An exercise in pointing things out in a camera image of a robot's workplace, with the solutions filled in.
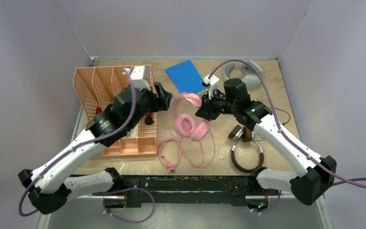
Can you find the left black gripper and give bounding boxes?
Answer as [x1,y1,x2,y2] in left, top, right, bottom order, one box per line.
[128,82,172,129]

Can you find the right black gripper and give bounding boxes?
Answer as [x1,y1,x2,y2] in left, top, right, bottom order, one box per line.
[196,89,238,121]

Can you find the pink wired headphones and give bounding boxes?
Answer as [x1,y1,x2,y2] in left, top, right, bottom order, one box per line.
[157,93,216,174]

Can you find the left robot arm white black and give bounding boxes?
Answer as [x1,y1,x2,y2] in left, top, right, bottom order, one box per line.
[18,82,173,217]

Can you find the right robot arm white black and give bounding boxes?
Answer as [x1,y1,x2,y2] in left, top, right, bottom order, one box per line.
[195,76,337,206]

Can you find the brown on-ear headphones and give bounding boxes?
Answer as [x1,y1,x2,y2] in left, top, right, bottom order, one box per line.
[228,125,265,173]

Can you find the grey over-ear headphones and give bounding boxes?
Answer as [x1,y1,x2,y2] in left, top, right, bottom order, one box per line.
[224,61,262,90]

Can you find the blue notebook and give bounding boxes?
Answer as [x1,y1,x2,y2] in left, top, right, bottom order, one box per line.
[165,60,205,94]

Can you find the red black stamp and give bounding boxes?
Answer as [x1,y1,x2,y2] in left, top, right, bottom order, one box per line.
[144,112,154,125]

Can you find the peach plastic desk organizer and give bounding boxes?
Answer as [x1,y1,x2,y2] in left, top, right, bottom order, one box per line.
[73,65,158,159]

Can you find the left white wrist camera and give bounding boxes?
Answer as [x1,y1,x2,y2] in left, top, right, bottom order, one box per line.
[122,65,151,90]

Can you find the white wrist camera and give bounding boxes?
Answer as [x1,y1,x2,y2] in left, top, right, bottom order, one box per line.
[202,74,219,100]
[122,65,151,90]

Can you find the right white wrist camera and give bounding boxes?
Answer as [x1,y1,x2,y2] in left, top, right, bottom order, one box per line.
[202,74,219,100]

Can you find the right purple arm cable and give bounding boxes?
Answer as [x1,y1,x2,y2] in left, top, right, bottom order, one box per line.
[207,59,366,190]

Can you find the black base frame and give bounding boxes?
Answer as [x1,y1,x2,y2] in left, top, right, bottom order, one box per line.
[82,175,279,208]

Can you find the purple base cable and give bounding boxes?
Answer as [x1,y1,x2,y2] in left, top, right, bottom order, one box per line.
[102,187,156,224]

